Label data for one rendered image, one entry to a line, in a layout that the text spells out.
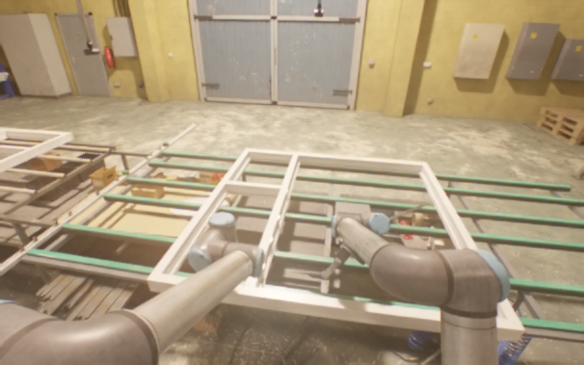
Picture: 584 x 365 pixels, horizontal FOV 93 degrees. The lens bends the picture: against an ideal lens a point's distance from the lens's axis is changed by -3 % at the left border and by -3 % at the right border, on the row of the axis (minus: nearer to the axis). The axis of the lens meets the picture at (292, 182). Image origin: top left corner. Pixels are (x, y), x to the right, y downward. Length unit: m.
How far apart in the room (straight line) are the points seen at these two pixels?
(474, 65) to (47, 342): 7.72
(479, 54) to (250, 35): 5.11
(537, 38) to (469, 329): 7.68
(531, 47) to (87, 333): 8.14
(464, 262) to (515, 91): 7.87
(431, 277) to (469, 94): 7.52
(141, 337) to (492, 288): 0.65
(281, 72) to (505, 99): 5.30
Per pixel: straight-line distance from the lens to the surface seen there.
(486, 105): 8.30
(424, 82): 7.69
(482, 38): 7.72
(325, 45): 7.28
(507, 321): 1.43
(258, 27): 7.51
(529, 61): 8.20
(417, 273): 0.67
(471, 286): 0.71
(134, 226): 2.27
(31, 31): 10.24
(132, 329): 0.47
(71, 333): 0.47
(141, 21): 8.37
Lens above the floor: 1.89
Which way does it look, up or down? 29 degrees down
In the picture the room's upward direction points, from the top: 1 degrees clockwise
